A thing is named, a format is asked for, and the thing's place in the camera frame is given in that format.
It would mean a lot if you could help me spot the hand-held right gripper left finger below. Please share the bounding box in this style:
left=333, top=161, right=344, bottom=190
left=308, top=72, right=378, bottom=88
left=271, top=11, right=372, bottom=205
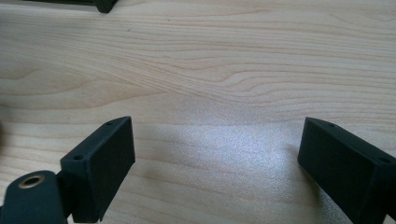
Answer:
left=56, top=116, right=136, bottom=224

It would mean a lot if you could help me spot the black metal rack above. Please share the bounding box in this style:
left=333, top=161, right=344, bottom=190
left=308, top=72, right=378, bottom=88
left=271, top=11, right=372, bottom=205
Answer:
left=24, top=0, right=120, bottom=14

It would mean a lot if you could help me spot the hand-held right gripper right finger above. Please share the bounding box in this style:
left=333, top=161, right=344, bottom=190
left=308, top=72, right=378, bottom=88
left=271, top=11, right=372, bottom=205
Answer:
left=296, top=117, right=396, bottom=224

